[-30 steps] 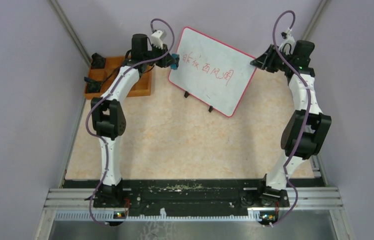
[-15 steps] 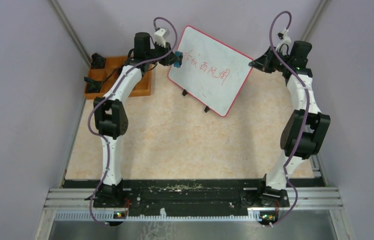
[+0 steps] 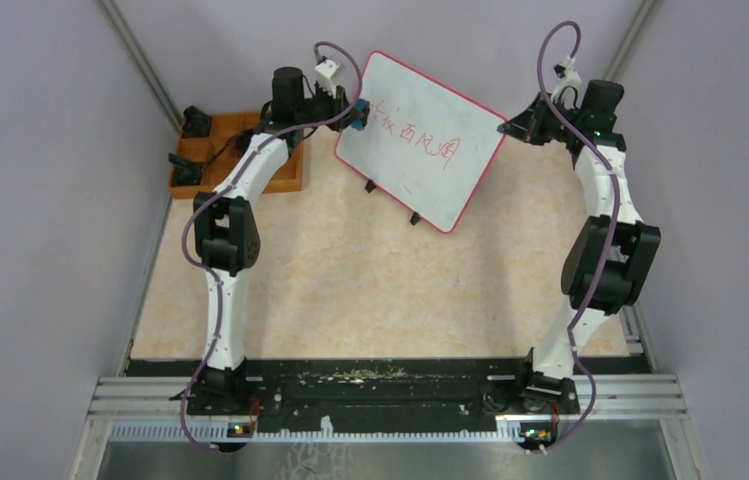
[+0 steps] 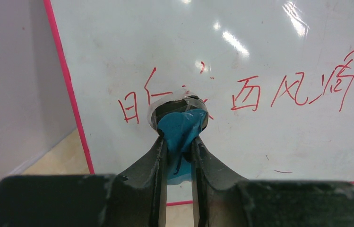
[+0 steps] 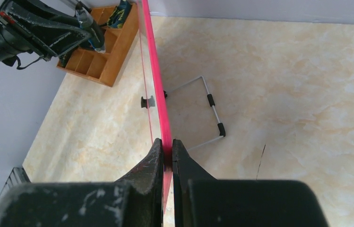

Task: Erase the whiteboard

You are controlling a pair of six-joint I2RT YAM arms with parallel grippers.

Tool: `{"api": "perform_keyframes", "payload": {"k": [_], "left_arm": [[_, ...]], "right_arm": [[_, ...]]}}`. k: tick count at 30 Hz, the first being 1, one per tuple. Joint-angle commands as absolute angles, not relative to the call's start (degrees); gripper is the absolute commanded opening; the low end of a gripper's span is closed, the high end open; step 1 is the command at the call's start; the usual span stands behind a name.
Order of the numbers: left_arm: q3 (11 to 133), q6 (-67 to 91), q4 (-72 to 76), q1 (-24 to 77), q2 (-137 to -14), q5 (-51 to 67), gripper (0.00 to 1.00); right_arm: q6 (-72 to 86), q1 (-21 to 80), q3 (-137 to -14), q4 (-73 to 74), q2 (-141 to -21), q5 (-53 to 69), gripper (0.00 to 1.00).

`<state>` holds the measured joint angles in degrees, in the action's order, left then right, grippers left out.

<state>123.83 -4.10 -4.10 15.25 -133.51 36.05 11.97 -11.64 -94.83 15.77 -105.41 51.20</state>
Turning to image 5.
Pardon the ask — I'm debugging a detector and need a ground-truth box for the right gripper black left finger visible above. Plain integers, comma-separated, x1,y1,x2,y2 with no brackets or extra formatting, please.
0,139,164,227

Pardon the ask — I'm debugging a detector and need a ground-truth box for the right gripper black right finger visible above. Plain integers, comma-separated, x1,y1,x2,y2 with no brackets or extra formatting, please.
172,140,328,227

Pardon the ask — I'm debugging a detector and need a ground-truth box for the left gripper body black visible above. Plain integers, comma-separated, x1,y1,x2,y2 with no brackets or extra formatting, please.
0,0,105,61

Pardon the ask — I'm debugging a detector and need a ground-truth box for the whiteboard with pink frame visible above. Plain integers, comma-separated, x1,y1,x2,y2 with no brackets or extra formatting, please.
136,0,173,212

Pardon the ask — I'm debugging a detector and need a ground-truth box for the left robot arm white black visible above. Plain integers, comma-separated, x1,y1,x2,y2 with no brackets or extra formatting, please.
0,0,105,70

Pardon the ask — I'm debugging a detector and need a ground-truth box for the orange wooden compartment tray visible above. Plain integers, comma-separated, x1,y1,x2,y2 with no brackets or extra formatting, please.
57,3,138,87

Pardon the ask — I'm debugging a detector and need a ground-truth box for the green yellow item in tray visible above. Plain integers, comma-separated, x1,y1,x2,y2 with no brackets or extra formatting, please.
107,0,132,28

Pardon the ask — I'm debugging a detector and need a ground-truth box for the white wire whiteboard stand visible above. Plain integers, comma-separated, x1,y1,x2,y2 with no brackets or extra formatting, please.
164,76,226,151

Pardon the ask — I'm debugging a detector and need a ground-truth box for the aluminium frame rail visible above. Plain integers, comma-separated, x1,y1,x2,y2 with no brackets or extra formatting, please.
0,167,31,201

